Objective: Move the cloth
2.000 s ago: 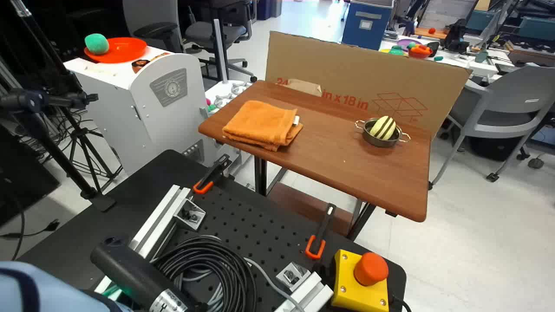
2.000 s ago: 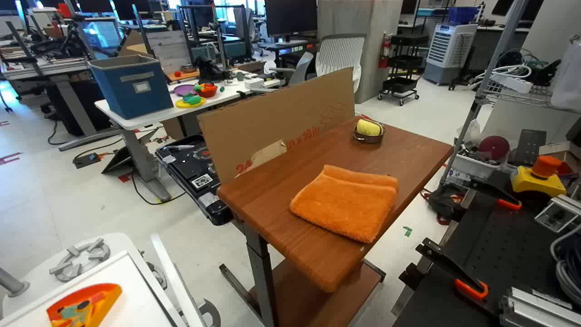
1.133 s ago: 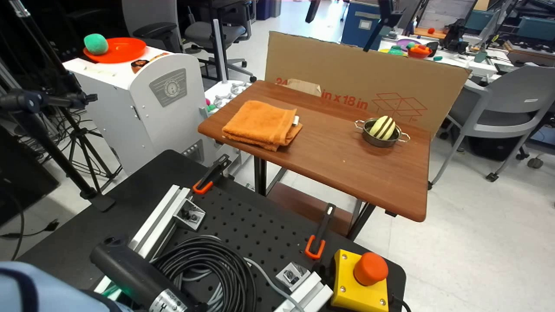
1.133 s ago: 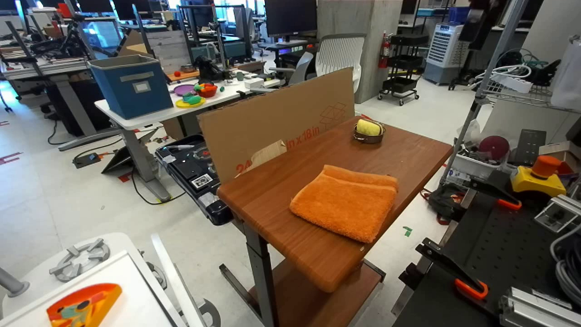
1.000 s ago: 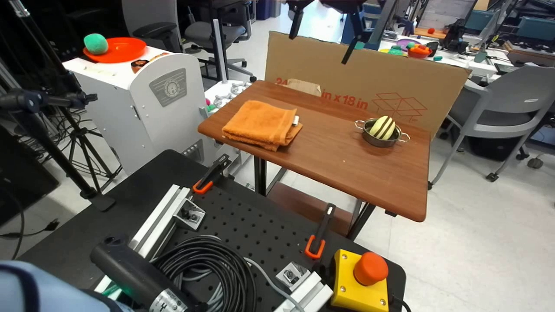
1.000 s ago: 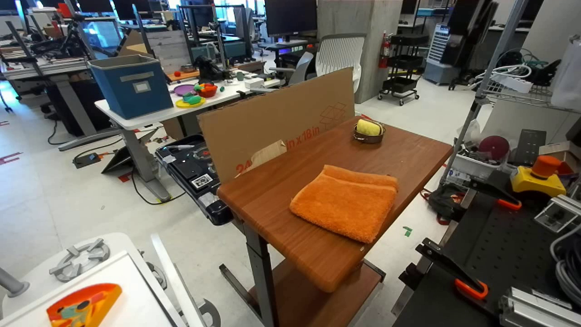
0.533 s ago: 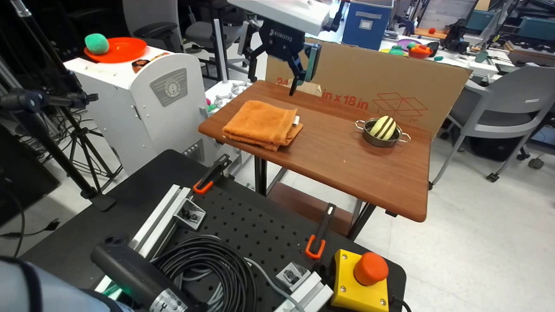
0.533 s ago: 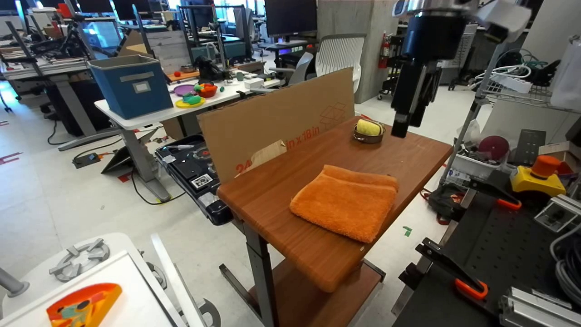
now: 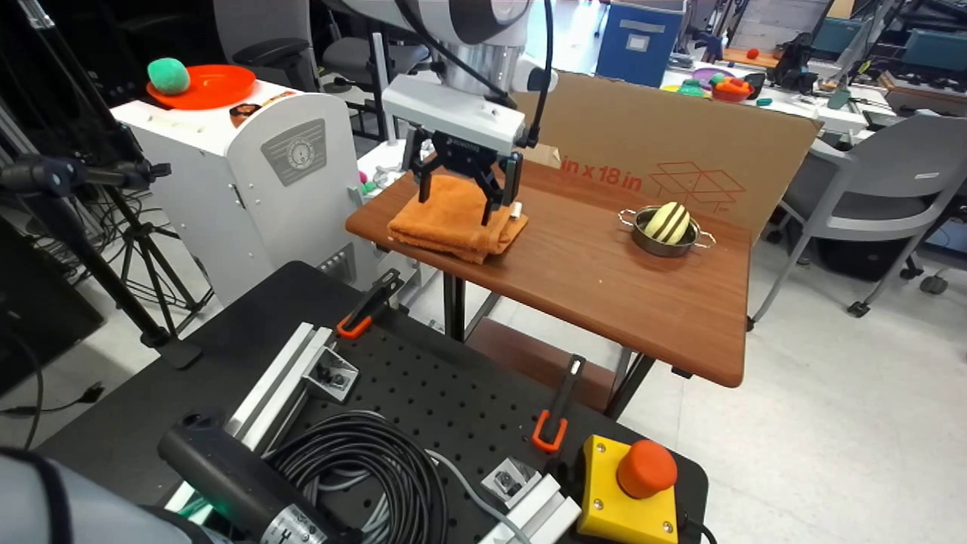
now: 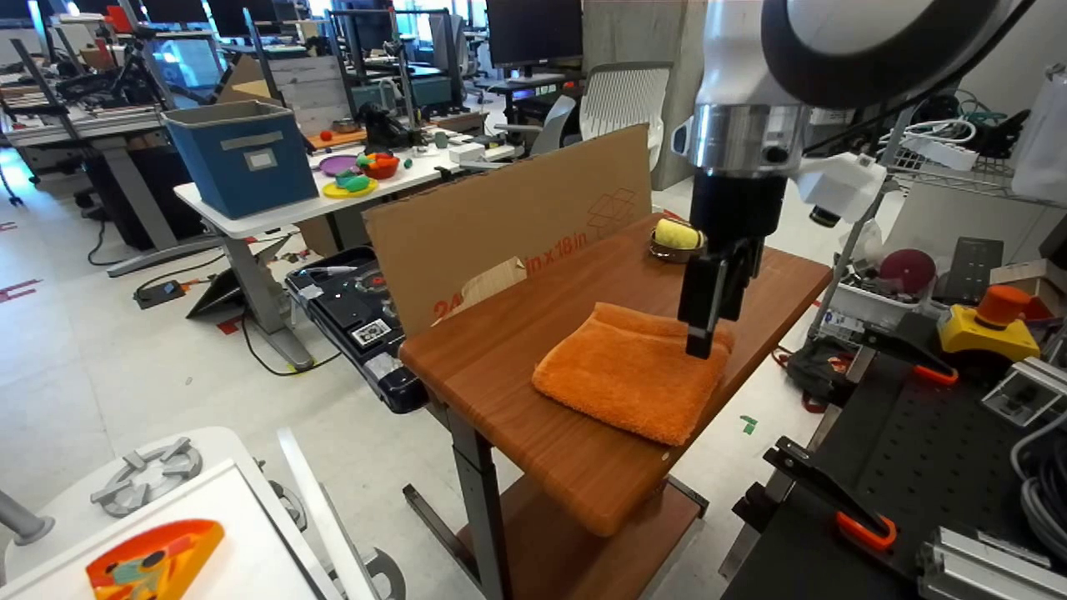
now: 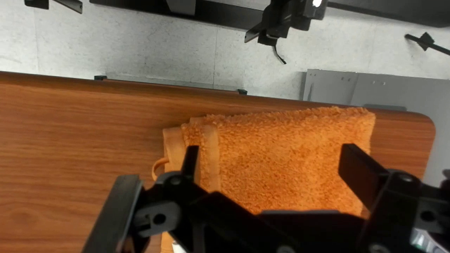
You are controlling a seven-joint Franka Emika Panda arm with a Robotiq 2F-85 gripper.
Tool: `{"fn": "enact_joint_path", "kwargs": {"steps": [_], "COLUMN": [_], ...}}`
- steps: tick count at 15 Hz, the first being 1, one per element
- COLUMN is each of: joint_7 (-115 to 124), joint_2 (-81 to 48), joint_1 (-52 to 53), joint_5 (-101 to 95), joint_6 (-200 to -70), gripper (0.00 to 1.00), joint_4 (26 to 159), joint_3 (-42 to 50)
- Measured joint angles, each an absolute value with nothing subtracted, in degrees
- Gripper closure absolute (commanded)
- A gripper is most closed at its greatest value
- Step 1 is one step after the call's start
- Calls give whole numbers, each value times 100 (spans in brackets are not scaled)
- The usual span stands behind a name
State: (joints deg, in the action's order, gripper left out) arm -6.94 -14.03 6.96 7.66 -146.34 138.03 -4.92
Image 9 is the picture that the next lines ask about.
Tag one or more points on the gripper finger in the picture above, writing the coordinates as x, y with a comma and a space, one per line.
424, 185
514, 181

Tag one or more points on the white toy appliance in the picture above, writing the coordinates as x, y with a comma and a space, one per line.
227, 196

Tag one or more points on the aluminium rail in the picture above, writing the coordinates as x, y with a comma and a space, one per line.
279, 385
540, 510

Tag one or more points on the orange folded cloth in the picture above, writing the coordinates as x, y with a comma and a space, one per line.
453, 219

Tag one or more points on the white table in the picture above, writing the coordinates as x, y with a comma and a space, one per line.
816, 106

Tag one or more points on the blue box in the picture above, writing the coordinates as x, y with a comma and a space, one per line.
638, 41

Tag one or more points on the yellow striped toy squash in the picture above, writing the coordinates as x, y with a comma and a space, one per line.
668, 223

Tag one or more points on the green plush ball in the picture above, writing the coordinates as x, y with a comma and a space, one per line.
168, 75

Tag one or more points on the small white block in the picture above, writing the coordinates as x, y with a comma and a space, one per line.
517, 211

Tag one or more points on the yellow emergency stop button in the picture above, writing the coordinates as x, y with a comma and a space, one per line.
627, 499

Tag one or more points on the grey chair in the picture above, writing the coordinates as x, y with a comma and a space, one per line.
884, 189

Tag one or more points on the orange plate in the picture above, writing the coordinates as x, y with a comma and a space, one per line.
215, 84

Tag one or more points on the black and orange clamp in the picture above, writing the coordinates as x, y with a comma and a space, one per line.
370, 306
560, 404

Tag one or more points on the brown cardboard sheet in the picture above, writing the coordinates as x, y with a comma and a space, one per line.
680, 128

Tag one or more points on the small metal pot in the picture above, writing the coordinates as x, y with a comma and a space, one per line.
657, 243

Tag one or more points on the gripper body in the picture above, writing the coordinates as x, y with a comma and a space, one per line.
462, 157

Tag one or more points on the office chair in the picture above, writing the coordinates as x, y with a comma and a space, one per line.
272, 45

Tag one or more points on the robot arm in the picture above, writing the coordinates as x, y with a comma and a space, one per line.
468, 15

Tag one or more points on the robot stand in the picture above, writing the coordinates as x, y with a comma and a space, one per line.
446, 378

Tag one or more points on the bowl of toys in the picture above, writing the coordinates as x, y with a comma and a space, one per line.
731, 88

